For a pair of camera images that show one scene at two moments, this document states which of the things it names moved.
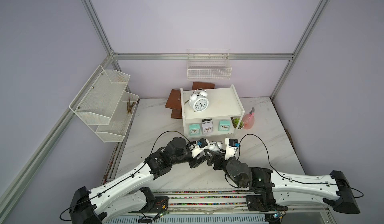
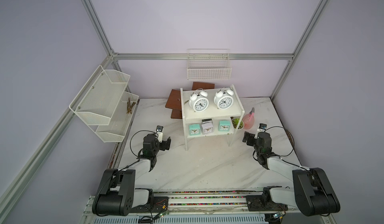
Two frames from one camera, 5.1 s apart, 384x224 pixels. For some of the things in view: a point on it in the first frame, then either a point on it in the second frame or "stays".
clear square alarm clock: [208, 120] stays
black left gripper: [196, 162] -> [164, 145]
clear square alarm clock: [207, 128] stays
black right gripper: [221, 158] -> [251, 137]
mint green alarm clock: [224, 125] stays
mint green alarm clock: [194, 129] stays
